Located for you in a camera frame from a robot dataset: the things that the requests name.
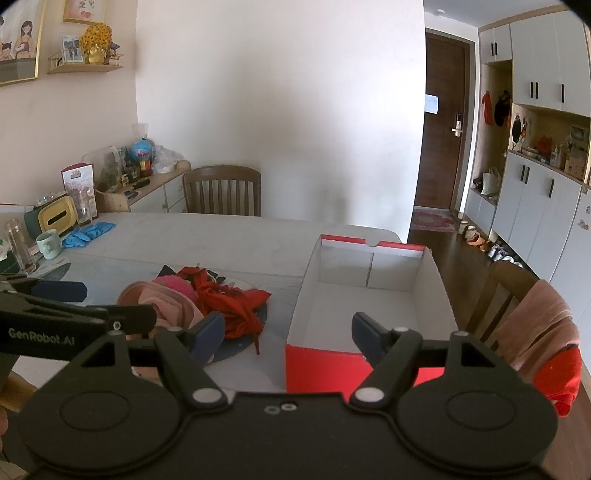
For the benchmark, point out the small black object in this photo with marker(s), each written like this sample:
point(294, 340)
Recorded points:
point(166, 269)

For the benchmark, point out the pink scarf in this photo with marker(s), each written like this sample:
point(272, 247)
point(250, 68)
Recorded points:
point(540, 323)

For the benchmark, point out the white tote bag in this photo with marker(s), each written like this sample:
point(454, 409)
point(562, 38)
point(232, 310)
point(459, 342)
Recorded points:
point(491, 182)

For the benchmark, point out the wooden chair with scarf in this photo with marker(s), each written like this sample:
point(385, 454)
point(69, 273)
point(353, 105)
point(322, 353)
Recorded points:
point(501, 286)

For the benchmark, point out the white paper notice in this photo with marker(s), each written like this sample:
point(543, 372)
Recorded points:
point(431, 104)

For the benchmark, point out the blue globe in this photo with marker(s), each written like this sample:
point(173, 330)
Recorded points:
point(141, 150)

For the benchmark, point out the pink plush apple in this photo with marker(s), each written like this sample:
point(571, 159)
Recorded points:
point(173, 282)

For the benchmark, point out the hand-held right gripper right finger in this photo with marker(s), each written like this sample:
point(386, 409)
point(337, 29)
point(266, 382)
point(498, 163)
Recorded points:
point(365, 334)

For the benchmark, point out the row of shoes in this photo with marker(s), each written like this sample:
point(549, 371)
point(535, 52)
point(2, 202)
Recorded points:
point(471, 233)

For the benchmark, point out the brown wooden door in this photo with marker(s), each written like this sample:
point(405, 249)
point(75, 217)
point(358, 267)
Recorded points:
point(441, 147)

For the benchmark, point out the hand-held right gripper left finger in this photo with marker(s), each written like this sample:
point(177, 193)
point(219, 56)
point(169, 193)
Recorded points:
point(210, 334)

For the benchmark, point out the pink fleece cloth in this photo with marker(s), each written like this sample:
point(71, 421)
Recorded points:
point(157, 304)

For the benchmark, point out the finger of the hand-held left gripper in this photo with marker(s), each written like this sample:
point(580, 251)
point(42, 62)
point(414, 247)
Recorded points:
point(60, 291)
point(134, 318)

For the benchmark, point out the red garment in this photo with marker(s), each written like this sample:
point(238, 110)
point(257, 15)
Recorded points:
point(565, 378)

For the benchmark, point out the small photo frame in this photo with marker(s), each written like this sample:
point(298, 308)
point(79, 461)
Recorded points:
point(71, 48)

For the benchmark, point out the large framed picture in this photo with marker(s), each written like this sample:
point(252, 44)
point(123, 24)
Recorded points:
point(18, 41)

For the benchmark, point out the sunflower decoration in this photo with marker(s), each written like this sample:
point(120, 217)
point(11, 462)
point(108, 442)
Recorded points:
point(97, 41)

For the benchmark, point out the red standing card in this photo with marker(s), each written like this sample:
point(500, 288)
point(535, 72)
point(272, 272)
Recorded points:
point(77, 177)

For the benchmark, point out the white sideboard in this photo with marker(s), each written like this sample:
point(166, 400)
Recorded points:
point(161, 194)

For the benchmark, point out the green mug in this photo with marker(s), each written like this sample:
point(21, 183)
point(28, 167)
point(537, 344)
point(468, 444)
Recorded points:
point(48, 244)

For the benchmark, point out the yellow tissue box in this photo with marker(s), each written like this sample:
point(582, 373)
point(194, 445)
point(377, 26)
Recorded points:
point(55, 217)

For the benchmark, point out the blue gloves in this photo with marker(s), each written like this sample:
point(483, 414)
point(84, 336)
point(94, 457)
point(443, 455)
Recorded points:
point(87, 233)

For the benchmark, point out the red hat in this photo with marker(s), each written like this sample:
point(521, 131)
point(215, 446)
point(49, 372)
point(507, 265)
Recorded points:
point(486, 108)

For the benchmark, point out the clear plastic bag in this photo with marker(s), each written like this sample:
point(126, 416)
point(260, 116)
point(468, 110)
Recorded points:
point(164, 159)

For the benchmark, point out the wooden slatted chair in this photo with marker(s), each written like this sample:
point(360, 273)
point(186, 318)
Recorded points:
point(221, 189)

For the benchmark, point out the wooden wall shelf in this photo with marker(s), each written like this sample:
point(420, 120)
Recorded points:
point(83, 68)

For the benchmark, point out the white wall cabinets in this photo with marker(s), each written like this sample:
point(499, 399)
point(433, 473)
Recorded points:
point(540, 60)

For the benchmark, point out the red patterned rug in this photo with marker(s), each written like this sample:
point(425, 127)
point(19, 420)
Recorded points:
point(431, 220)

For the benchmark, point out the clear glass bottle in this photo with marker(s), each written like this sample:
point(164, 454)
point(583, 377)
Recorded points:
point(21, 244)

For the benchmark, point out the black hat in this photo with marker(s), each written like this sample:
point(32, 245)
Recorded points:
point(502, 108)

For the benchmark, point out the metal door lock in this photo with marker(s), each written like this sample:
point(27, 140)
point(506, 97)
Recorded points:
point(457, 124)

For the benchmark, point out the red and white cardboard box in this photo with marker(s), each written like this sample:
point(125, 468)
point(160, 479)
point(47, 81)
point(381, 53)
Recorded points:
point(351, 304)

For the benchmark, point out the small framed picture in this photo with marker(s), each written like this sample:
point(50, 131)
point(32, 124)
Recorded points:
point(83, 9)

